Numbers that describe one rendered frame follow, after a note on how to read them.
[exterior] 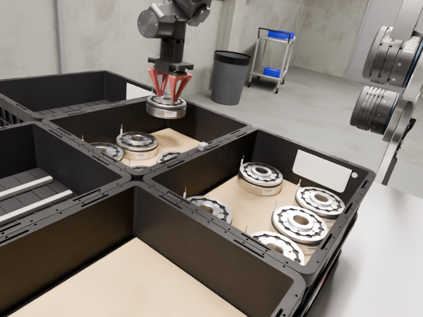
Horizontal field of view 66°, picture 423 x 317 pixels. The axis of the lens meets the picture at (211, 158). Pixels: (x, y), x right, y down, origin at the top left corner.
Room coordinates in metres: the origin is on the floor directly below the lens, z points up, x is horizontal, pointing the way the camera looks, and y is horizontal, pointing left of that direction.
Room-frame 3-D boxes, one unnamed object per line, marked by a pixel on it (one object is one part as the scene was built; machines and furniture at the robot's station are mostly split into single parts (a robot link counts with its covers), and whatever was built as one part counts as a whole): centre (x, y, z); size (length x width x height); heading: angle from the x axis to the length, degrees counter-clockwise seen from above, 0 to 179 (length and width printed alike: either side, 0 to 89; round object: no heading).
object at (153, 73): (0.82, 0.15, 1.00); 0.07 x 0.07 x 0.09; 58
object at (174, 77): (0.81, 0.13, 1.00); 0.07 x 0.07 x 0.09; 58
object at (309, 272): (0.54, -0.12, 0.92); 0.40 x 0.30 x 0.02; 148
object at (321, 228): (0.49, -0.18, 0.86); 0.10 x 0.10 x 0.01
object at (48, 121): (0.69, 0.13, 0.92); 0.40 x 0.30 x 0.02; 148
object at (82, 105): (0.85, 0.39, 0.87); 0.40 x 0.30 x 0.11; 148
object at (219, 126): (0.69, 0.13, 0.87); 0.40 x 0.30 x 0.11; 148
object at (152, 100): (0.81, 0.14, 0.95); 0.10 x 0.10 x 0.01
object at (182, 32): (0.81, 0.14, 1.13); 0.07 x 0.06 x 0.07; 154
